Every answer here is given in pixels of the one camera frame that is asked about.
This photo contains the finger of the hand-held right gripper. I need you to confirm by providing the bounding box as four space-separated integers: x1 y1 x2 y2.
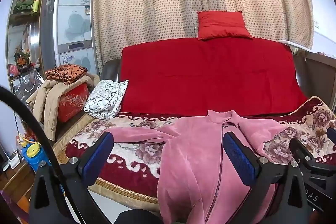
328 127 336 146
290 137 336 170

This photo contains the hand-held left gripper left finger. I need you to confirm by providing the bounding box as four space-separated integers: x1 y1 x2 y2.
29 132 114 224

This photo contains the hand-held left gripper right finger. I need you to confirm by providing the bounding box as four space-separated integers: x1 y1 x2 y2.
223 132 315 224

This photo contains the pink zip jacket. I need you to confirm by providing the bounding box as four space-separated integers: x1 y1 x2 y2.
110 110 292 224

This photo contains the floral plush blanket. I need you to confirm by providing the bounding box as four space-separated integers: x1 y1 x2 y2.
56 97 336 199

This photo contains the black and white patterned cloth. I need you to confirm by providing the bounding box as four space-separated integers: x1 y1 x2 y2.
83 80 129 120

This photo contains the red cardboard box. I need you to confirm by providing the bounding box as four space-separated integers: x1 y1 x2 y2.
57 82 90 123

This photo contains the beige padded coat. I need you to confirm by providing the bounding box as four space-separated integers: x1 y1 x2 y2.
26 73 100 141

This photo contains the red blanket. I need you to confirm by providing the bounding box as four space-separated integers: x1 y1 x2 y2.
119 38 309 117

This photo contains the dark leather sofa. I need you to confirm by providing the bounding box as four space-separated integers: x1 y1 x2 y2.
100 48 310 119

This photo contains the orange and black patterned cloth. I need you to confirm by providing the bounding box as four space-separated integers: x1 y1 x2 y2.
45 64 88 85

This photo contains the white flat board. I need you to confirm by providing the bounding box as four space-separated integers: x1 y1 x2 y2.
277 40 313 51

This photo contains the silver foil sheet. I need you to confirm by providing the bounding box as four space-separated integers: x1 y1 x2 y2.
13 69 45 104

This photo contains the artificial flower bouquet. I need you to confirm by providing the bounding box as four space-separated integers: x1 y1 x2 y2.
14 46 32 67

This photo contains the white standing air conditioner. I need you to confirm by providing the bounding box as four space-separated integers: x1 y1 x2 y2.
39 0 100 75

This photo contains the red pillow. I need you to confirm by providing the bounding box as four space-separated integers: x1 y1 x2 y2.
197 11 253 41

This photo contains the wooden display cabinet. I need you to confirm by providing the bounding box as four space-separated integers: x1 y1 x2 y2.
5 0 58 98

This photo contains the cream dotted curtain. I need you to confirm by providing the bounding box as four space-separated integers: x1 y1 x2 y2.
77 0 314 77

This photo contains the green ornament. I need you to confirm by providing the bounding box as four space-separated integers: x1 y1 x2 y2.
14 0 34 14

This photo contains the black cable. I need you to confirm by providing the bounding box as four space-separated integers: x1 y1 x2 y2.
0 86 92 224

